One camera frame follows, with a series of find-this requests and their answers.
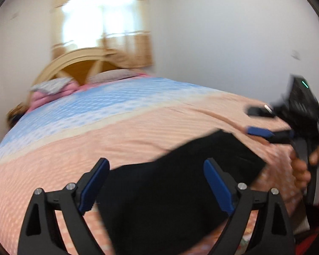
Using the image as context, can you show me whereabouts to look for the grey patterned pillow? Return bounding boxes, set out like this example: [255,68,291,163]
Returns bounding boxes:
[30,78,73,94]

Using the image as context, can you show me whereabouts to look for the polka dot bed quilt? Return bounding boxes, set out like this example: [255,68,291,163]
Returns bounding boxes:
[0,77,301,254]

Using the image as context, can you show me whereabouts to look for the folded pink blanket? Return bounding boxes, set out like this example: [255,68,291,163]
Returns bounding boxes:
[27,82,79,113]

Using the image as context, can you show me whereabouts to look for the beige curtain behind headboard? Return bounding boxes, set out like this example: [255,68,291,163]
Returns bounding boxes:
[51,0,153,67]

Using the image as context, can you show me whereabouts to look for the black pants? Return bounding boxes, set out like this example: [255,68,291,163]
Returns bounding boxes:
[97,130,266,254]

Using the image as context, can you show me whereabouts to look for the cream wooden headboard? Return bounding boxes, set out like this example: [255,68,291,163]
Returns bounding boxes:
[32,47,128,86]

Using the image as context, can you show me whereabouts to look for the striped pillow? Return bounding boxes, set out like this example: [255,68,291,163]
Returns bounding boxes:
[87,69,138,84]

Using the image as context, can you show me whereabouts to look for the person's right hand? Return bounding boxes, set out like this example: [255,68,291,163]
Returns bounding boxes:
[290,148,319,189]

